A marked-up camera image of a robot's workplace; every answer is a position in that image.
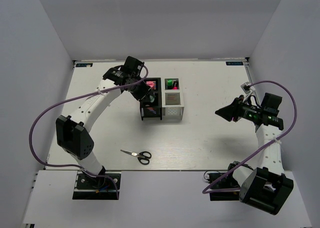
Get purple cable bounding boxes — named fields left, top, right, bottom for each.
left=28, top=64, right=149, bottom=199
left=201, top=80, right=297, bottom=195

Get pink glue stick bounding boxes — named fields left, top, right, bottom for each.
left=146, top=81, right=155, bottom=89

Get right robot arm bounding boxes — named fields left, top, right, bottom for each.
left=213, top=93, right=294, bottom=215

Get blue corner label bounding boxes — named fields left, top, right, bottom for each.
left=225, top=61, right=244, bottom=66
left=75, top=63, right=93, bottom=67

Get green highlighter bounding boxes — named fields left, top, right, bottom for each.
left=166, top=79, right=175, bottom=90

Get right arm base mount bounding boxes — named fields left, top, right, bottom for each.
left=203, top=171, right=240, bottom=202

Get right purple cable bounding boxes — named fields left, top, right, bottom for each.
left=201, top=80, right=297, bottom=195

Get right blue corner label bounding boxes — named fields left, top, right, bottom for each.
left=225, top=61, right=244, bottom=66

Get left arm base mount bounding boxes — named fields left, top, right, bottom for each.
left=72, top=172, right=117, bottom=201

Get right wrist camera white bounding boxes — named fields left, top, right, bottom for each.
left=240, top=82, right=256, bottom=100

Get black handled scissors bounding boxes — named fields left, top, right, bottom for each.
left=121, top=150, right=152, bottom=165

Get white slotted organizer box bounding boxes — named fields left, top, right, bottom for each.
left=161, top=78, right=185, bottom=121

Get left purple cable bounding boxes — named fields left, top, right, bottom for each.
left=28, top=64, right=149, bottom=199

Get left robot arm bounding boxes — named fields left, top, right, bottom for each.
left=55, top=56, right=155, bottom=188

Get left blue corner label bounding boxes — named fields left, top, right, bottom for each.
left=75, top=63, right=93, bottom=67

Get pink correction tape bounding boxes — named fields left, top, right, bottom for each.
left=145, top=107, right=160, bottom=116

